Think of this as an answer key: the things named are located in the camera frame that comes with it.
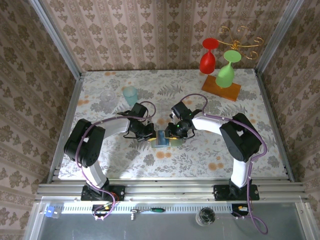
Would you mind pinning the green card holder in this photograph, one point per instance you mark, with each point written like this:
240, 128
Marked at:
176, 142

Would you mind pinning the blue credit card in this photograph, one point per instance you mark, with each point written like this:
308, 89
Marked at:
162, 138

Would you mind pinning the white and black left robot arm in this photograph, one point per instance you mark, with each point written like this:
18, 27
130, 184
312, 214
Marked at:
85, 142

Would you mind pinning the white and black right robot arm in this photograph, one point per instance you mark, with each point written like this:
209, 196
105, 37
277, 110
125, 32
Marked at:
240, 140

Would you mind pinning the floral table cover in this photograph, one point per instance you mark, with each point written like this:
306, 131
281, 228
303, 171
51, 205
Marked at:
140, 165

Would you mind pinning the frosted blue plastic cup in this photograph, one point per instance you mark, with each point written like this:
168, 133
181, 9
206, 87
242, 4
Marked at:
130, 98

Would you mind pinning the clear plastic cup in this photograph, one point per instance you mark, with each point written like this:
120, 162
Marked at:
108, 96

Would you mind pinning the orange wooden rack base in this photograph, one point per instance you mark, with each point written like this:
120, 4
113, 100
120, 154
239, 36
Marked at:
230, 93

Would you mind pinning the green plastic goblet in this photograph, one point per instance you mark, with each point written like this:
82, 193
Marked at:
225, 75

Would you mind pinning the red plastic goblet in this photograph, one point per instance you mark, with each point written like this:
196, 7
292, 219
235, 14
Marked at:
207, 63

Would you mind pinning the round clear glass jar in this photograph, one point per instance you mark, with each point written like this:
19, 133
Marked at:
205, 216

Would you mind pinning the small blue and clear plug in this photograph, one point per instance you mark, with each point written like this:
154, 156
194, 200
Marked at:
50, 211

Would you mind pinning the aluminium front rail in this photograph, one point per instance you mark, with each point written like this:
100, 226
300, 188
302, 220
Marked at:
170, 190

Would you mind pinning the aluminium side rail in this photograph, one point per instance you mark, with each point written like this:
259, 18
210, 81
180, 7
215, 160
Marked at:
74, 100
270, 112

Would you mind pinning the aluminium frame post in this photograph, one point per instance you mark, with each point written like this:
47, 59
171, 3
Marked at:
277, 37
58, 41

